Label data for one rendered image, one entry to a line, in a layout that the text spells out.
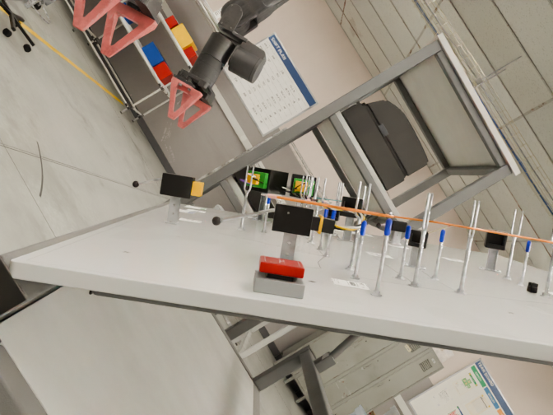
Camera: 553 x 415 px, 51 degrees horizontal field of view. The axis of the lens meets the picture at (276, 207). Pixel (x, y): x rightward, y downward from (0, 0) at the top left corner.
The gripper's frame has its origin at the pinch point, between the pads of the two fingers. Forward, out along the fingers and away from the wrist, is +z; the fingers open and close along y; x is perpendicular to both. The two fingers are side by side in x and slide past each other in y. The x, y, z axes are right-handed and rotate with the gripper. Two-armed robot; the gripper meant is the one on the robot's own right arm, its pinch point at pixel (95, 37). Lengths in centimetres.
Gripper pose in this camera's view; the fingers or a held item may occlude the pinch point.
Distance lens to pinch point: 79.0
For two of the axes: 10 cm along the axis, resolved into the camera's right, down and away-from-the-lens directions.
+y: 0.4, 0.6, 10.0
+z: -5.0, 8.7, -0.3
